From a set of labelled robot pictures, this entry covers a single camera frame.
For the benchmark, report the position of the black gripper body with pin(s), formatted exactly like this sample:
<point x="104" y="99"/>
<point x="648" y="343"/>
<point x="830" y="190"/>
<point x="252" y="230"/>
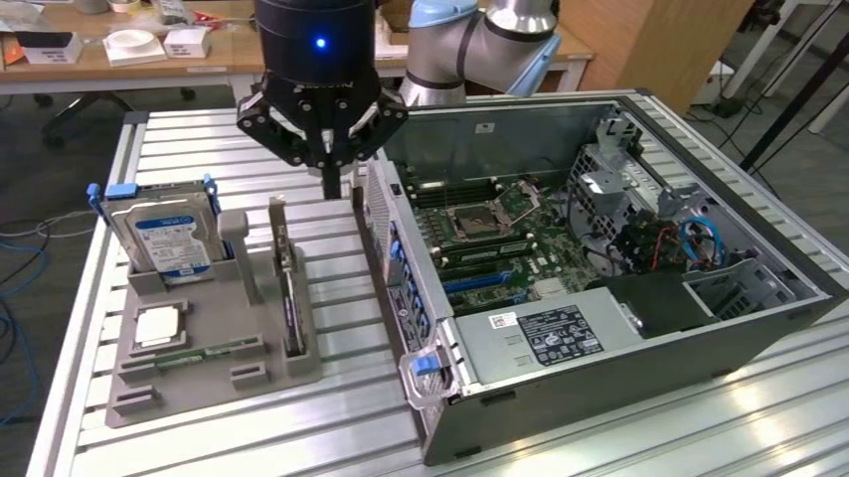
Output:
<point x="312" y="59"/>

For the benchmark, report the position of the graphics card with metal bracket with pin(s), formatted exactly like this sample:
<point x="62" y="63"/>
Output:
<point x="293" y="318"/>

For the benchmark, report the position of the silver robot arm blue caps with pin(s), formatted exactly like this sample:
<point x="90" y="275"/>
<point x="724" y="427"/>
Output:
<point x="452" y="45"/>

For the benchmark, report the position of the small white box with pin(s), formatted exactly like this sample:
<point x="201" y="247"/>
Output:
<point x="188" y="44"/>

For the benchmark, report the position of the wooden desk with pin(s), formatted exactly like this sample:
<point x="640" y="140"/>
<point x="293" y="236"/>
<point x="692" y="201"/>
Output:
<point x="133" y="72"/>

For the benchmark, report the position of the CPU socket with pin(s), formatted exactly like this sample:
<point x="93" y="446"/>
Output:
<point x="477" y="221"/>

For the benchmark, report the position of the metal socket cover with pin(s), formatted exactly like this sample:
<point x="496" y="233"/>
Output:
<point x="524" y="199"/>

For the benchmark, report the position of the hard disk in blue caddy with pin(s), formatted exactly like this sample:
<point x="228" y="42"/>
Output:
<point x="166" y="238"/>

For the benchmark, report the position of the black office chair base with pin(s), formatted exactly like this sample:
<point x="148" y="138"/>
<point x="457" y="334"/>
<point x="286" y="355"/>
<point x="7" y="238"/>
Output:
<point x="73" y="111"/>

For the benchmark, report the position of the blue expansion slot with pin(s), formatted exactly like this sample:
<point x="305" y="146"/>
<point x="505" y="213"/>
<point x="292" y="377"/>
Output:
<point x="479" y="283"/>

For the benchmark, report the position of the white box with black top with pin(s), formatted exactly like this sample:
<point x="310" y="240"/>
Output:
<point x="50" y="47"/>

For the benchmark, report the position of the metal disk bay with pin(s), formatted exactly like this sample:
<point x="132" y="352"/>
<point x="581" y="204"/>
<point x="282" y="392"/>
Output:
<point x="604" y="189"/>

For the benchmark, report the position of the green motherboard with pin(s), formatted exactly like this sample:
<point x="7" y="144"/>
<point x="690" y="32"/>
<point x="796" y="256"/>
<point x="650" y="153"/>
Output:
<point x="557" y="248"/>

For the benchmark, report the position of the silver CPU chip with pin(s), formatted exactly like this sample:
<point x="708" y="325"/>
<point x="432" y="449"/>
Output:
<point x="160" y="328"/>

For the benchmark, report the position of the wooden cabinet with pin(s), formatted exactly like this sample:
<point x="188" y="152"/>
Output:
<point x="664" y="45"/>

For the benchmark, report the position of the green RAM stick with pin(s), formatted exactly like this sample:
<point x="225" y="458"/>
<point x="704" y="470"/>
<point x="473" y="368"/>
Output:
<point x="193" y="355"/>

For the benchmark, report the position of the grey power supply unit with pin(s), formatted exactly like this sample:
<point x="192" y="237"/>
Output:
<point x="491" y="348"/>

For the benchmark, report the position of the blue case latch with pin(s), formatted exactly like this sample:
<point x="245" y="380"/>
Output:
<point x="425" y="367"/>

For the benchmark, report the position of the grey parts rack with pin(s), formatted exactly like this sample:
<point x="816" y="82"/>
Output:
<point x="206" y="387"/>

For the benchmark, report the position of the black slanted pole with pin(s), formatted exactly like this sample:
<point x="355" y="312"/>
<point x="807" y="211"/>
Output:
<point x="790" y="104"/>

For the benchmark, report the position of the black open PC case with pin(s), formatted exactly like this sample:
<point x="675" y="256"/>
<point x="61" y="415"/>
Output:
<point x="597" y="397"/>

